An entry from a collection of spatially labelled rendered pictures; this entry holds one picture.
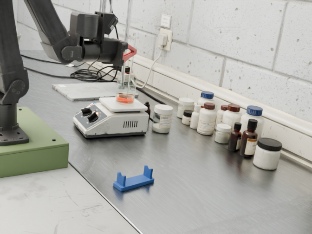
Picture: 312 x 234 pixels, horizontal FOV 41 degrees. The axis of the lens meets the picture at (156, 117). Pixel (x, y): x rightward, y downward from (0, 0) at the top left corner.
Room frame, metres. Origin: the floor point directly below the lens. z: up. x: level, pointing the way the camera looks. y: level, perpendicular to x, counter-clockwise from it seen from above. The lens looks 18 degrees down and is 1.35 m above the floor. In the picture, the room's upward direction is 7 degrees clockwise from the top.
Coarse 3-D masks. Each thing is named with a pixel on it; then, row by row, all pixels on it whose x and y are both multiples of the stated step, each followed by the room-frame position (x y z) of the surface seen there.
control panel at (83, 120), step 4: (92, 108) 1.24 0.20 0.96; (96, 108) 1.23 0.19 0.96; (80, 112) 1.24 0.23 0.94; (96, 112) 1.21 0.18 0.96; (100, 112) 1.20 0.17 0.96; (76, 116) 1.23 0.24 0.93; (80, 116) 1.22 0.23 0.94; (84, 116) 1.21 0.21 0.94; (100, 116) 1.18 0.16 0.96; (104, 116) 1.17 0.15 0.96; (80, 120) 1.19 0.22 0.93; (84, 120) 1.18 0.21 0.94; (96, 120) 1.16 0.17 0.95; (100, 120) 1.15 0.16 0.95; (84, 124) 1.16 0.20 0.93; (88, 124) 1.15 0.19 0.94; (92, 124) 1.15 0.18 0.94
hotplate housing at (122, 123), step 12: (108, 120) 1.16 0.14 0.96; (120, 120) 1.18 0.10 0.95; (132, 120) 1.20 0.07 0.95; (144, 120) 1.22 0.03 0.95; (84, 132) 1.13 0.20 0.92; (96, 132) 1.14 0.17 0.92; (108, 132) 1.16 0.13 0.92; (120, 132) 1.18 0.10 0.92; (132, 132) 1.20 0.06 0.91; (144, 132) 1.22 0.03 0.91
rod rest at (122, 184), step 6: (144, 168) 0.92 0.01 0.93; (120, 174) 0.87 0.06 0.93; (144, 174) 0.92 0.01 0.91; (150, 174) 0.91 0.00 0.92; (120, 180) 0.86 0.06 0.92; (126, 180) 0.88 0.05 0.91; (132, 180) 0.89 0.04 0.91; (138, 180) 0.89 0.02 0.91; (144, 180) 0.90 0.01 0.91; (150, 180) 0.90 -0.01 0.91; (114, 186) 0.86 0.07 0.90; (120, 186) 0.85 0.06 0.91; (126, 186) 0.86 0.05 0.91; (132, 186) 0.87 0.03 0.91; (138, 186) 0.88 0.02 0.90
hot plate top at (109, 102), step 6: (102, 102) 1.24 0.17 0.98; (108, 102) 1.23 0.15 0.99; (114, 102) 1.24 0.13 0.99; (138, 102) 1.28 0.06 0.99; (108, 108) 1.19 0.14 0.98; (114, 108) 1.18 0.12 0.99; (120, 108) 1.19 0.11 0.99; (126, 108) 1.19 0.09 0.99; (132, 108) 1.20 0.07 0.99; (138, 108) 1.21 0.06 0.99; (144, 108) 1.22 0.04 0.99
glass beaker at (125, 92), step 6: (120, 78) 1.22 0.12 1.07; (126, 78) 1.28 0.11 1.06; (132, 78) 1.28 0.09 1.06; (120, 84) 1.23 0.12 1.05; (126, 84) 1.22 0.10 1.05; (132, 84) 1.23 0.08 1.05; (120, 90) 1.23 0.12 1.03; (126, 90) 1.22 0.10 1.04; (132, 90) 1.23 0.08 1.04; (120, 96) 1.23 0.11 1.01; (126, 96) 1.22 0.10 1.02; (132, 96) 1.24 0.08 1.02; (120, 102) 1.23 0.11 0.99; (126, 102) 1.23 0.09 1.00; (132, 102) 1.24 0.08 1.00
